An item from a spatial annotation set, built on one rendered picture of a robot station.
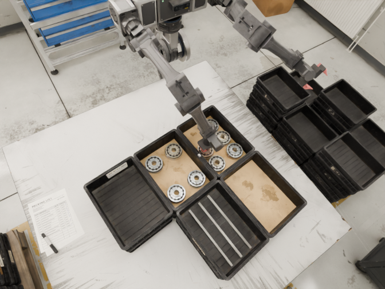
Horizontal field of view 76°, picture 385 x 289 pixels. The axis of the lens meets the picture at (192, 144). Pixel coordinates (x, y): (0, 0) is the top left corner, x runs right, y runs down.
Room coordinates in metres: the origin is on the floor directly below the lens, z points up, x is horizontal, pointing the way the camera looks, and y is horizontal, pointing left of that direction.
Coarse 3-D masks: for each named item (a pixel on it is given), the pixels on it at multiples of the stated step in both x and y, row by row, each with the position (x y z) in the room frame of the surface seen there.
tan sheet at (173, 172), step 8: (160, 152) 0.63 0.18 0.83; (184, 152) 0.66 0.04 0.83; (144, 160) 0.56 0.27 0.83; (168, 160) 0.59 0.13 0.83; (176, 160) 0.59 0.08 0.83; (184, 160) 0.60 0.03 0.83; (168, 168) 0.54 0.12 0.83; (176, 168) 0.54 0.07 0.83; (184, 168) 0.55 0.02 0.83; (192, 168) 0.56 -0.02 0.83; (152, 176) 0.47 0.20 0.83; (160, 176) 0.48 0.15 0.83; (168, 176) 0.49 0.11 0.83; (176, 176) 0.49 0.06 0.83; (184, 176) 0.50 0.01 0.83; (160, 184) 0.43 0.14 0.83; (168, 184) 0.44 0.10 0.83; (184, 184) 0.45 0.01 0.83; (176, 192) 0.40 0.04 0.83; (192, 192) 0.41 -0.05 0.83; (184, 200) 0.36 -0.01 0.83
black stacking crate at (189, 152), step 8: (168, 136) 0.71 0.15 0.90; (176, 136) 0.72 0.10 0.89; (152, 144) 0.63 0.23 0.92; (160, 144) 0.66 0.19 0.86; (184, 144) 0.67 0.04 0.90; (144, 152) 0.58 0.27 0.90; (152, 152) 0.62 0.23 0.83; (192, 160) 0.61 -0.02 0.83; (200, 168) 0.56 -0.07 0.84; (208, 176) 0.51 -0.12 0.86
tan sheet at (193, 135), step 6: (186, 132) 0.79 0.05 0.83; (192, 132) 0.80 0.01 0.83; (198, 132) 0.81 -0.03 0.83; (192, 138) 0.76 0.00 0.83; (198, 138) 0.77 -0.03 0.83; (222, 138) 0.80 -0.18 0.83; (228, 144) 0.76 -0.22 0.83; (222, 150) 0.71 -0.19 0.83; (234, 150) 0.72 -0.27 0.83; (222, 156) 0.67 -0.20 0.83; (228, 162) 0.64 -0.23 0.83; (234, 162) 0.64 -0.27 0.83
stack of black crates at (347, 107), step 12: (336, 84) 1.70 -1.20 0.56; (348, 84) 1.69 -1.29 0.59; (324, 96) 1.52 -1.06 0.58; (336, 96) 1.63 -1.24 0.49; (348, 96) 1.64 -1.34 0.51; (360, 96) 1.58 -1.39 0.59; (312, 108) 1.54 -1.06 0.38; (324, 108) 1.47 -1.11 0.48; (336, 108) 1.41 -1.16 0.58; (348, 108) 1.51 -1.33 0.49; (360, 108) 1.53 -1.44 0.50; (372, 108) 1.48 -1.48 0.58; (324, 120) 1.42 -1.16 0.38; (336, 120) 1.36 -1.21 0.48; (348, 120) 1.31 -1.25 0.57; (360, 120) 1.31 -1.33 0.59; (336, 132) 1.31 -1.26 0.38
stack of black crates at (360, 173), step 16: (336, 144) 1.11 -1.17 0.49; (352, 144) 1.11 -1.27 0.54; (320, 160) 0.95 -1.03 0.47; (336, 160) 0.91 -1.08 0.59; (352, 160) 0.99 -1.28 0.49; (368, 160) 0.99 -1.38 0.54; (320, 176) 0.88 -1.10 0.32; (336, 176) 0.83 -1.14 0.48; (352, 176) 0.85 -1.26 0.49; (368, 176) 0.87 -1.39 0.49; (336, 192) 0.75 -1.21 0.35; (352, 192) 0.72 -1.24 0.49
